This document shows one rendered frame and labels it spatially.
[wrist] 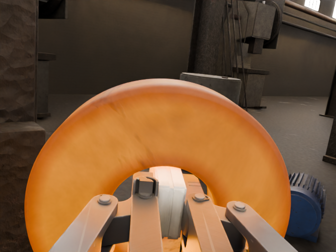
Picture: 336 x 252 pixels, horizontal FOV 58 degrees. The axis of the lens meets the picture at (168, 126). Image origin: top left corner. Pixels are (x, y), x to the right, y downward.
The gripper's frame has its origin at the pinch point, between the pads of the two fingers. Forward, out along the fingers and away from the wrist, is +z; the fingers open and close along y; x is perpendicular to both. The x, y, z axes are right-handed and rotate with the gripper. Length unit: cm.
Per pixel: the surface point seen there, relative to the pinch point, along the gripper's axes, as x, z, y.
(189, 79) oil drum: -22, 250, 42
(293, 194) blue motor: -69, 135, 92
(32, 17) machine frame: 9.5, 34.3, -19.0
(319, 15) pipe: 162, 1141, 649
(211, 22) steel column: 38, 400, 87
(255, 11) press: 97, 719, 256
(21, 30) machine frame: 7.4, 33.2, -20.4
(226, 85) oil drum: -23, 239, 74
